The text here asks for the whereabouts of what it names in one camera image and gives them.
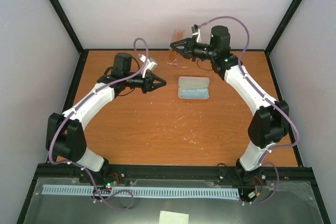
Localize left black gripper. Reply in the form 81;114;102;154
124;72;166;94

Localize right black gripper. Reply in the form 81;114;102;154
170;37;216;62

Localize transparent red sunglasses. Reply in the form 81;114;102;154
165;27;187;66

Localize pink glasses case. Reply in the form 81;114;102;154
177;76;210;99

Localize light blue cleaning cloth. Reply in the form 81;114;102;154
180;89;209;100

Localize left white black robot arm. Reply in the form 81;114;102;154
46;53;166;184

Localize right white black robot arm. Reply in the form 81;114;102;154
170;26;289;183

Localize pale yellow paper note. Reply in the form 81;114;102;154
159;211;189;224

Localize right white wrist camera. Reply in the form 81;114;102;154
192;24;202;42

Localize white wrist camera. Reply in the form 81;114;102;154
139;55;158;78
192;24;202;42

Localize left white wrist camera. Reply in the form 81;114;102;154
139;55;158;78

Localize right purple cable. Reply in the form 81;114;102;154
199;16;300;206

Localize left black frame post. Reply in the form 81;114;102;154
49;0;84;54

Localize black frame post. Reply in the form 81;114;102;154
265;0;303;56
49;0;84;54

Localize light blue slotted cable duct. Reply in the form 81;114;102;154
41;185;239;200

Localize right black frame post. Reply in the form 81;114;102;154
265;0;303;56

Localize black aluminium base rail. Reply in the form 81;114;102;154
36;163;314;186

